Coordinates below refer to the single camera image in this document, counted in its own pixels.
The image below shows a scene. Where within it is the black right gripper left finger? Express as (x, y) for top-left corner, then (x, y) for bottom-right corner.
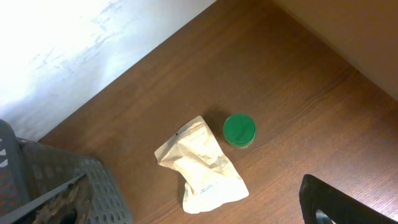
(1, 174), (90, 224)

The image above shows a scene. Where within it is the grey plastic basket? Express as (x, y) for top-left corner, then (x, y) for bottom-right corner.
(1, 121), (132, 224)

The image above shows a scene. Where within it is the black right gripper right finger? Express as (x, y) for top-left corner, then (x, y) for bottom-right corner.
(299, 174), (397, 224)

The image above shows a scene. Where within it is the green lidded jar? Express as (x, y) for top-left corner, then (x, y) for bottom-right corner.
(223, 113), (257, 149)

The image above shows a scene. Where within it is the beige paper pouch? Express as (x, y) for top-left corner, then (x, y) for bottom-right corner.
(154, 116), (249, 214)

